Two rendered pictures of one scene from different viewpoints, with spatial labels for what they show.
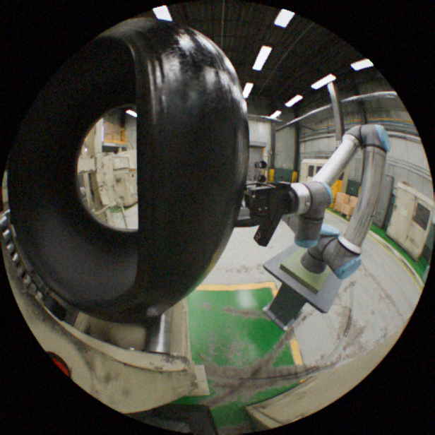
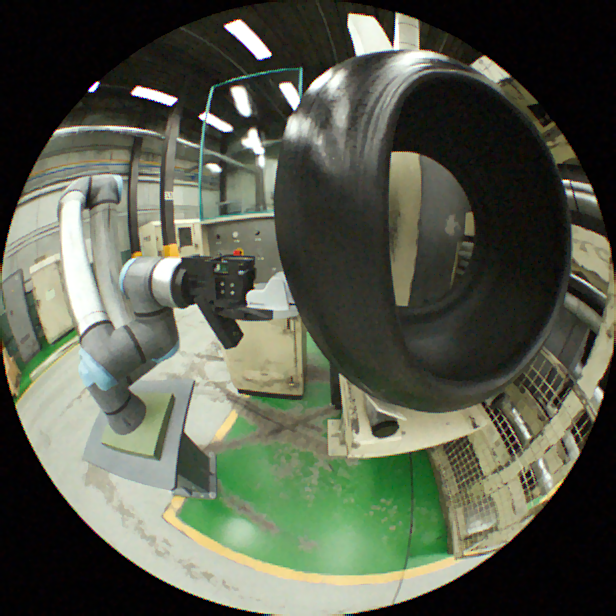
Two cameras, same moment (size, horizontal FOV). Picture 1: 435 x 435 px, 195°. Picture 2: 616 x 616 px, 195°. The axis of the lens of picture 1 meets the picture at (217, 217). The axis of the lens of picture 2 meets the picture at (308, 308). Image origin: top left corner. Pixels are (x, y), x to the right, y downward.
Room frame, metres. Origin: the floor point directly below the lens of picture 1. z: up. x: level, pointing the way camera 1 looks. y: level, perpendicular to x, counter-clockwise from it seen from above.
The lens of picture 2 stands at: (0.50, 0.08, 1.16)
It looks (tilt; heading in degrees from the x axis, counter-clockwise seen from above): 24 degrees down; 194
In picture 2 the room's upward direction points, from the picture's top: straight up
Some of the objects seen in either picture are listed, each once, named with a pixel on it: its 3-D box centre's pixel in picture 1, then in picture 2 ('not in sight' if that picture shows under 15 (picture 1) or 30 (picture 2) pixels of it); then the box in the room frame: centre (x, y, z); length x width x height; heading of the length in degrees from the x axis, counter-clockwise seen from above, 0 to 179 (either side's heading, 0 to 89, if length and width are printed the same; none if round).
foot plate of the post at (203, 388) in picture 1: (186, 380); (349, 435); (-0.09, 0.20, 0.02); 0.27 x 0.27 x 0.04; 10
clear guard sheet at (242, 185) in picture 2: not in sight; (247, 130); (-0.30, -0.44, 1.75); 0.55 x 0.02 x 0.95; 100
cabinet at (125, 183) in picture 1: (128, 188); not in sight; (4.13, 3.39, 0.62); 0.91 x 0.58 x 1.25; 0
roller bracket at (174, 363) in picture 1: (97, 346); not in sight; (-0.02, 0.24, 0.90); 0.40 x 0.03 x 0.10; 100
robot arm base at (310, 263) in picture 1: (316, 258); (120, 407); (0.49, -0.63, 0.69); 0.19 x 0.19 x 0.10
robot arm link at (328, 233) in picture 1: (325, 240); (103, 377); (0.48, -0.63, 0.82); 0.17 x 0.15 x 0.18; 177
